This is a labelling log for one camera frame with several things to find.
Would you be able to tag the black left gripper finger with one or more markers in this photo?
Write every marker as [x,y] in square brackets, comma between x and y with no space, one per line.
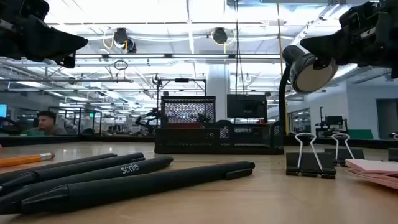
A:
[59,43]
[70,60]

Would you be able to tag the black binder clip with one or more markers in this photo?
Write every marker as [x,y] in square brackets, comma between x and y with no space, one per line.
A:
[345,154]
[311,163]

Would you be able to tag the orange pencil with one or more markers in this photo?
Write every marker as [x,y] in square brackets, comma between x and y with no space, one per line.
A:
[21,160]

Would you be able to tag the pink sticky note pad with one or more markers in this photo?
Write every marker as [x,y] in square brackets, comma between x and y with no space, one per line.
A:
[373,169]

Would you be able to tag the black mesh desk organizer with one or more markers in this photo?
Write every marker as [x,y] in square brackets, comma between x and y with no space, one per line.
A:
[217,140]

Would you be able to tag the black pen white scale print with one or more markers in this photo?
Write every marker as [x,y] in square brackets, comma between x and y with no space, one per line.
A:
[149,165]

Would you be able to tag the small black lab robot arm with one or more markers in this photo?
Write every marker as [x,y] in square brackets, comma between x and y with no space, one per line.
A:
[149,116]

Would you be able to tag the grey metal pipe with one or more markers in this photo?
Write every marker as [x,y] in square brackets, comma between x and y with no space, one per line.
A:
[62,80]

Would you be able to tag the black lab workstation equipment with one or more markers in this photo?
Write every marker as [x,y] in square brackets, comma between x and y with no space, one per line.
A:
[334,120]

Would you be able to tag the black framed glass partition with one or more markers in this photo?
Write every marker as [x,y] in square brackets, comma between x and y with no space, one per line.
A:
[79,121]

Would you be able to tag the person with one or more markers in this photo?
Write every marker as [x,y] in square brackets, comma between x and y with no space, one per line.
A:
[46,124]

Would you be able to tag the dark grey doorway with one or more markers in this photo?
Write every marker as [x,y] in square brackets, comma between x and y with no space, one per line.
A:
[387,118]

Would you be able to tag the blue lit screen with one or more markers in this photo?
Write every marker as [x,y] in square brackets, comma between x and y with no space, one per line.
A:
[3,110]

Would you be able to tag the green panel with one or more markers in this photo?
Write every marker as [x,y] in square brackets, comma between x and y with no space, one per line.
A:
[360,134]

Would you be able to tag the black monitor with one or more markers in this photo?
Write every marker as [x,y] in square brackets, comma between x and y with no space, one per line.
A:
[247,105]

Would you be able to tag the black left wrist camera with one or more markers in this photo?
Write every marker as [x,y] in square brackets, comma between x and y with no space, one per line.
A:
[34,11]

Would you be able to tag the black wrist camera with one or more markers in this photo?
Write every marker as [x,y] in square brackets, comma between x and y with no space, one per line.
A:
[357,15]
[34,11]

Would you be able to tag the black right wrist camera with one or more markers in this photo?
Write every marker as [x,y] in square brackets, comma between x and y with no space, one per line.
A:
[357,15]

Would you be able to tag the black aluminium table frame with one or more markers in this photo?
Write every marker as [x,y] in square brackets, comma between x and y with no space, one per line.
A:
[93,140]

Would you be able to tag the long light fixture rail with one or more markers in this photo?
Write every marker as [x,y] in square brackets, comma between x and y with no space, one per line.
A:
[230,56]

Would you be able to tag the black robot station frame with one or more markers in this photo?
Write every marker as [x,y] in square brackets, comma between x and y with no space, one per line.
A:
[182,80]

